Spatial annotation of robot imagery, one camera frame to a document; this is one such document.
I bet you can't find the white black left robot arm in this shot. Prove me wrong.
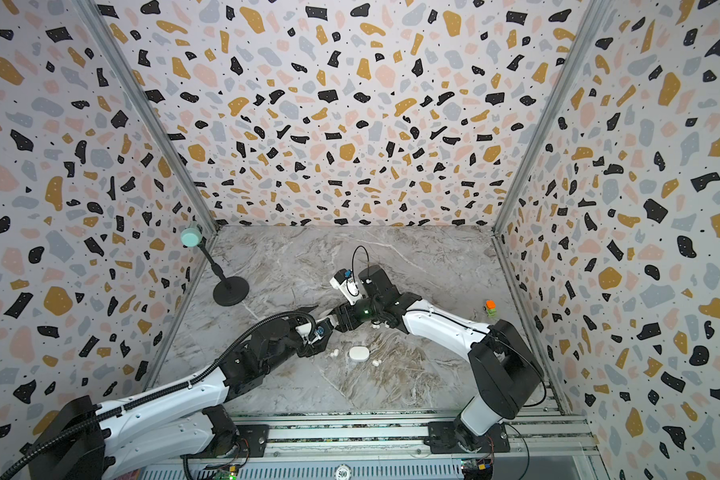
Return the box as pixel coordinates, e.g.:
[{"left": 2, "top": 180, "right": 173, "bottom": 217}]
[{"left": 28, "top": 316, "right": 336, "bottom": 479}]

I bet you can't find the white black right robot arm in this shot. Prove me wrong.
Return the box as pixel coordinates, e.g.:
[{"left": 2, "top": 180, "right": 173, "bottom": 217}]
[{"left": 330, "top": 265, "right": 544, "bottom": 453}]

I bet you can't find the black stand with green ball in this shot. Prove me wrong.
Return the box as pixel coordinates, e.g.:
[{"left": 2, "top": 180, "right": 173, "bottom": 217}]
[{"left": 180, "top": 225, "right": 250, "bottom": 307}]

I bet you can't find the orange green small cube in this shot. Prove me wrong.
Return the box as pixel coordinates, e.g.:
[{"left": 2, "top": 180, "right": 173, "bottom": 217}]
[{"left": 484, "top": 300, "right": 497, "bottom": 317}]

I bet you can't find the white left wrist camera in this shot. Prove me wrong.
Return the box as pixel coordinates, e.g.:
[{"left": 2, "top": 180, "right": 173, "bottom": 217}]
[{"left": 296, "top": 323, "right": 326, "bottom": 344}]

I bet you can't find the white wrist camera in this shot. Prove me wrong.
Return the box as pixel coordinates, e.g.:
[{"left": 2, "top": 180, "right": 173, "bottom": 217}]
[
  {"left": 296, "top": 323, "right": 326, "bottom": 344},
  {"left": 330, "top": 268, "right": 365, "bottom": 305}
]

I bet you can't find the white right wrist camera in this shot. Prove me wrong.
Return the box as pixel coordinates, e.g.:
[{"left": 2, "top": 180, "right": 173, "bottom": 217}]
[{"left": 330, "top": 268, "right": 365, "bottom": 305}]

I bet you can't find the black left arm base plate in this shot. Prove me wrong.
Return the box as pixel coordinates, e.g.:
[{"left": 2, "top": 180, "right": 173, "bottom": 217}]
[{"left": 213, "top": 424, "right": 270, "bottom": 462}]

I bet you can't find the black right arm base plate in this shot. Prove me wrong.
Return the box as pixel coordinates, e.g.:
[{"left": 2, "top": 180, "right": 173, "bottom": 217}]
[{"left": 423, "top": 420, "right": 511, "bottom": 455}]

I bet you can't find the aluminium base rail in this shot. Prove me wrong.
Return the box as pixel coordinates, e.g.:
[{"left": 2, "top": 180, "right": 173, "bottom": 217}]
[{"left": 137, "top": 407, "right": 604, "bottom": 480}]

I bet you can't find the black corrugated cable hose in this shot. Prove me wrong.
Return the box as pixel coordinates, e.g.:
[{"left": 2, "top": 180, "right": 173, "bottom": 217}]
[{"left": 0, "top": 310, "right": 319, "bottom": 480}]

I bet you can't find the aluminium corner frame post right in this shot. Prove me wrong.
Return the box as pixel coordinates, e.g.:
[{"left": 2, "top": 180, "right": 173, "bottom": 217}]
[{"left": 492, "top": 0, "right": 613, "bottom": 236}]

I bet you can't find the aluminium corner frame post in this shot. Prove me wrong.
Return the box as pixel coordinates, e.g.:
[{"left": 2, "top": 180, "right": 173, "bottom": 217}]
[
  {"left": 72, "top": 1, "right": 218, "bottom": 238},
  {"left": 492, "top": 0, "right": 613, "bottom": 236}
]

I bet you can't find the aluminium corner frame post left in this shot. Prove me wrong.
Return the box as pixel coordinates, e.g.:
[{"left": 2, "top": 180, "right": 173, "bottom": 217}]
[{"left": 72, "top": 1, "right": 218, "bottom": 238}]

